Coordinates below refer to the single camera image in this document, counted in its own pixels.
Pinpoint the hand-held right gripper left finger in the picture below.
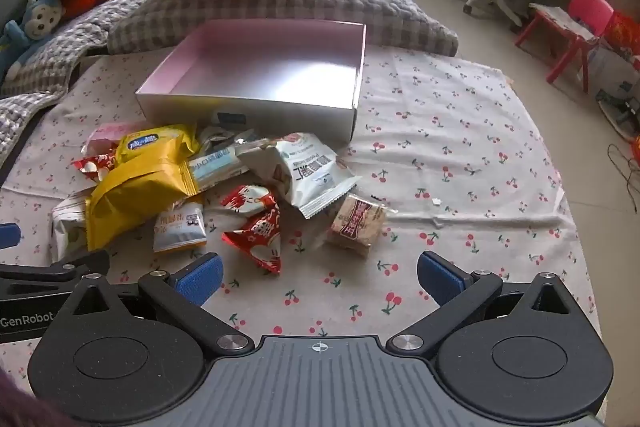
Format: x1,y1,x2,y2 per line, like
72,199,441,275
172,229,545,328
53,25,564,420
50,251,253,356

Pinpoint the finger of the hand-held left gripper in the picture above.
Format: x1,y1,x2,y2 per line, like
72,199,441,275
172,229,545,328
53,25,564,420
0,249,111,284
0,223,22,251

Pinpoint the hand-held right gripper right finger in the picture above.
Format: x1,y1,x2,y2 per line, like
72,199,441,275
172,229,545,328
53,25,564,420
387,250,593,356

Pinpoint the white green snack packet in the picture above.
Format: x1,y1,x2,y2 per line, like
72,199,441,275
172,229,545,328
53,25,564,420
50,192,96,264

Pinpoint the small white orange packet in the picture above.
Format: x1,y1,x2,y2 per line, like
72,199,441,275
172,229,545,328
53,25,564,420
152,201,208,255

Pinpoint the red white candy packet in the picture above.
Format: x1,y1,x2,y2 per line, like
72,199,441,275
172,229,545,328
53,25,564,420
220,184,278,215
221,202,283,277

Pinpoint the brown pastry clear packet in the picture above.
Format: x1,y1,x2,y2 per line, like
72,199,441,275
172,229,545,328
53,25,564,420
324,193,396,259

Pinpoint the large plain yellow packet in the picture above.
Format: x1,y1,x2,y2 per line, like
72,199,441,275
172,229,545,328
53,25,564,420
85,155,198,253

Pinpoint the small red white packet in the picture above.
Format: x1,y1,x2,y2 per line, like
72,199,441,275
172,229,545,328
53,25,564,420
72,153,118,182

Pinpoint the clear bread packet blue print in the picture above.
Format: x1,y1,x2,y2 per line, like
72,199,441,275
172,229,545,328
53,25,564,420
187,144,251,195

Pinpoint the pink snack packet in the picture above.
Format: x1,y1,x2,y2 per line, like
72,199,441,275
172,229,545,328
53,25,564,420
81,122,136,156

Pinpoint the silver packet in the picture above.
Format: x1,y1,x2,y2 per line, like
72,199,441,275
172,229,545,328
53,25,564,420
197,123,261,152

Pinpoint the yellow packet with blue label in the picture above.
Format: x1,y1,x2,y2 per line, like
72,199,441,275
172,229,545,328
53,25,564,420
116,123,199,168

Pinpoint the large white snack packet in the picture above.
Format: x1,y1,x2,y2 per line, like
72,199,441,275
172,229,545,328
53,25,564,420
239,132,362,221

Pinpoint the white cardboard box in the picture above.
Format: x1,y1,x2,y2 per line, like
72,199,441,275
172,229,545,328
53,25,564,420
134,19,367,144

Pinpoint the person's purple clothing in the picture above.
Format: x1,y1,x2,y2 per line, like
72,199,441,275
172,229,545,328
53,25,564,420
0,364,76,427

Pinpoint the cherry print bed sheet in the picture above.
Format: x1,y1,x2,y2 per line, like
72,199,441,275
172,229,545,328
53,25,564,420
0,42,601,427

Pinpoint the grey checkered blanket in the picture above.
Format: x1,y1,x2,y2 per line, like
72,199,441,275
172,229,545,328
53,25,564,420
0,0,166,152

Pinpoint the blue monkey plush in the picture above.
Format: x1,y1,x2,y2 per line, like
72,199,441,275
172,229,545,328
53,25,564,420
0,0,66,80

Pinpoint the white storage box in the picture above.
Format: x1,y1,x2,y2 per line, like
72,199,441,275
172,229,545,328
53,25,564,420
587,42,640,94

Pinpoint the grey checkered pillow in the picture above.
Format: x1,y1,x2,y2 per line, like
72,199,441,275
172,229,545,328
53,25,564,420
107,0,460,58

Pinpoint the red gift bag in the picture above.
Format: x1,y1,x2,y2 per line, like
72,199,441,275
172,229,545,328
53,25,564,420
602,9,640,58

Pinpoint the pink child chair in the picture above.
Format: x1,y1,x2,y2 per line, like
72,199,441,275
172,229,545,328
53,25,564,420
515,0,615,86

